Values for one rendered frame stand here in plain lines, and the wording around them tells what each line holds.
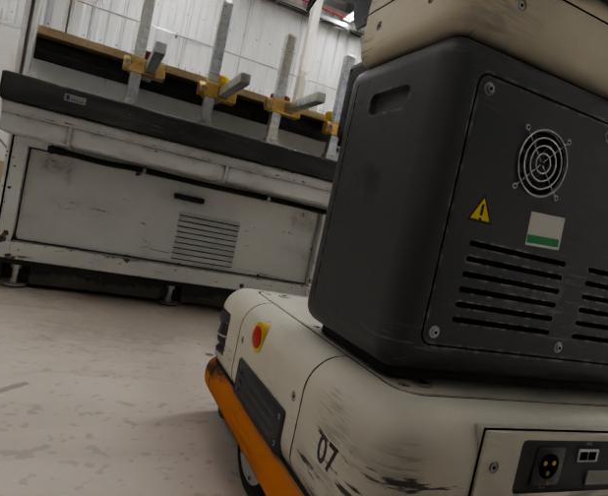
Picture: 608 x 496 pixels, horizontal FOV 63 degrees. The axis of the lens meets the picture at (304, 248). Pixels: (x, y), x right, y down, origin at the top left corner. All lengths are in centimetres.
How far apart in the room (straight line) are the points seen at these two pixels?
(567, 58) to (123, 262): 166
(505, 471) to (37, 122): 160
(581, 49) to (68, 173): 170
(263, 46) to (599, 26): 905
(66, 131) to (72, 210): 35
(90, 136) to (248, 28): 803
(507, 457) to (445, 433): 8
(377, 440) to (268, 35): 941
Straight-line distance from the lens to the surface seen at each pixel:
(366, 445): 54
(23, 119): 181
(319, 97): 163
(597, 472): 75
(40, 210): 203
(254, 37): 969
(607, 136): 77
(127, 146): 179
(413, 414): 55
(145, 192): 202
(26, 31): 182
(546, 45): 70
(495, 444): 60
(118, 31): 926
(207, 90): 182
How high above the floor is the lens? 44
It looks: 3 degrees down
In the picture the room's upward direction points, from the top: 12 degrees clockwise
